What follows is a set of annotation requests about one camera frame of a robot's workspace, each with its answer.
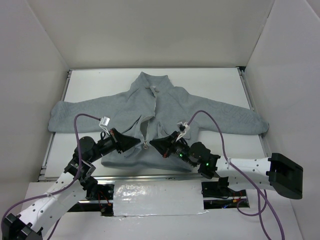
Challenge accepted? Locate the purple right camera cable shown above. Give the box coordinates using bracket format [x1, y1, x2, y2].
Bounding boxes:
[187, 109, 286, 240]

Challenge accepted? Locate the purple camera cable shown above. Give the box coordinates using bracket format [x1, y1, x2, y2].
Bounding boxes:
[0, 113, 103, 240]
[187, 109, 286, 240]

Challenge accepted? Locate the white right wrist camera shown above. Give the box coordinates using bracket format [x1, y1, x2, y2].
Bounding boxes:
[176, 121, 190, 141]

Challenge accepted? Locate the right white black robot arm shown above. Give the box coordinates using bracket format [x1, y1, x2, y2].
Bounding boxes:
[150, 131, 304, 200]

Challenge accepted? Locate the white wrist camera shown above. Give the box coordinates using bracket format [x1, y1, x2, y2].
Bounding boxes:
[176, 121, 190, 141]
[98, 116, 110, 133]

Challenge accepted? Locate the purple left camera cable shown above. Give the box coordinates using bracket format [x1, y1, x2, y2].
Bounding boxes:
[0, 113, 103, 240]

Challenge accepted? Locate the grey zip-up fleece jacket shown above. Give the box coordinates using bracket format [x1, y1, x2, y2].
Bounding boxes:
[48, 72, 269, 172]

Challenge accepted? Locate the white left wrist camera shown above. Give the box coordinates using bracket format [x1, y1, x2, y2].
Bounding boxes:
[98, 116, 110, 133]

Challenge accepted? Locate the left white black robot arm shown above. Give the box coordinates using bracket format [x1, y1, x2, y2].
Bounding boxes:
[1, 128, 141, 240]

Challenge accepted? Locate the silver foil tape sheet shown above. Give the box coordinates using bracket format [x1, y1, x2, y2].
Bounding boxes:
[113, 180, 205, 217]

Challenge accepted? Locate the silver zipper pull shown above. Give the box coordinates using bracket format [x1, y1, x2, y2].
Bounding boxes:
[143, 141, 148, 150]

